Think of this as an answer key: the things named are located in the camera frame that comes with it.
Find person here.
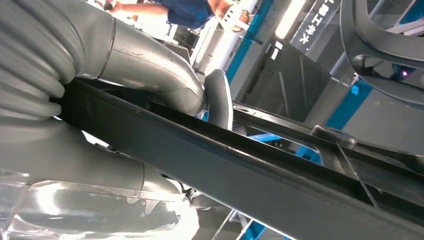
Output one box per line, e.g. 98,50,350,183
102,0,253,34

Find white machine housing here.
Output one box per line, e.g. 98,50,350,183
190,0,259,78

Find grey metal tray with labels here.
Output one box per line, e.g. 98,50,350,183
231,39,333,124

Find black sign with white characters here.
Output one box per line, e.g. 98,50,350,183
290,0,343,53

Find blue metal shelf frame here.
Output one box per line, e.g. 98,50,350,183
202,0,424,240

